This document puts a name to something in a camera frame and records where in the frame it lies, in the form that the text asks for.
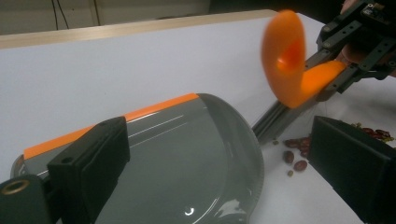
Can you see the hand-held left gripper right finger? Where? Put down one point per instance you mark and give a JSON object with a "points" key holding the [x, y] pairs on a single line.
{"points": [[351, 161]]}

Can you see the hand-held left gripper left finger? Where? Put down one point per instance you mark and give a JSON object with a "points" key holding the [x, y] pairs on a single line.
{"points": [[90, 161]]}

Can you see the red beans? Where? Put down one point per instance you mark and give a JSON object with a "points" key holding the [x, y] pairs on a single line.
{"points": [[300, 165]]}

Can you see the orange brush with grey bristles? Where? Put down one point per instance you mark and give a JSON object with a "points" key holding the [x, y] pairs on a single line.
{"points": [[280, 77]]}

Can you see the grey dustpan with orange lip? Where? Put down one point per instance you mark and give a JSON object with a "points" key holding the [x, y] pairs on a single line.
{"points": [[186, 161]]}

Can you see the white table board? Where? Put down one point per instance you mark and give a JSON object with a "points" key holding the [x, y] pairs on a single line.
{"points": [[93, 68]]}

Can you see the wooden table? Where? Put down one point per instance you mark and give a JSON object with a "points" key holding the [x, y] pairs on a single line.
{"points": [[124, 29]]}

